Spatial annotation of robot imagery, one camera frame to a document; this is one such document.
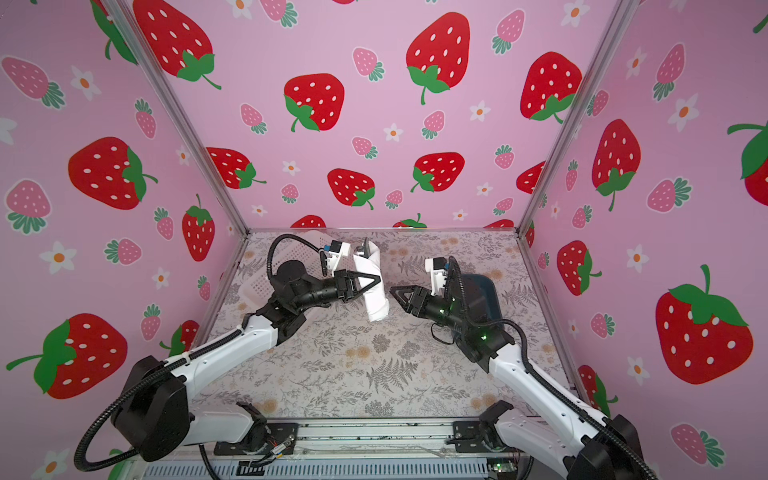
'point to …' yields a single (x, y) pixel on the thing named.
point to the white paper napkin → (375, 296)
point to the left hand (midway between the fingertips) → (378, 283)
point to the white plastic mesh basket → (265, 252)
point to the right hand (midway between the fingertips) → (392, 292)
